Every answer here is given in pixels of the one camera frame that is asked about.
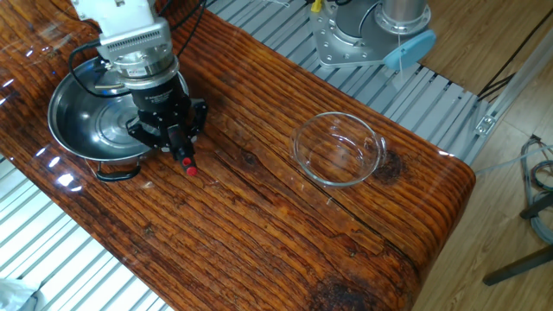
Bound blue white crumpled package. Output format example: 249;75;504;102
0;277;42;311

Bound grey coiled cable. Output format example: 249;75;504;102
520;134;553;245

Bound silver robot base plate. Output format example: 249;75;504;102
308;0;410;69

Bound clear glass bowl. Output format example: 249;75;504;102
289;111;389;188

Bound aluminium frame rail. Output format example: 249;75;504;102
474;26;553;138

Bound black floor cables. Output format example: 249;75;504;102
477;7;553;103

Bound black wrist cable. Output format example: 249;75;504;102
67;0;208;99

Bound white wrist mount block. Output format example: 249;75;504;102
71;0;159;31

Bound thin white tube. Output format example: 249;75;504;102
474;144;553;176

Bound metal corner bracket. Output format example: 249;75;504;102
474;114;497;137

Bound black ladle red accents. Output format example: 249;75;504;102
166;123;199;177

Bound silver finned box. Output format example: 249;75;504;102
95;16;174;64

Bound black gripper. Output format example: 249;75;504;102
125;77;209;153

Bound wood pattern table cover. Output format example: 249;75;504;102
0;0;476;311

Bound silver force sensor flange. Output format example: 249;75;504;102
110;54;181;92

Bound dark stand leg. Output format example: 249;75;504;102
519;192;553;220
482;244;553;287

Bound steel bowl black handles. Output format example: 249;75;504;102
47;52;191;182

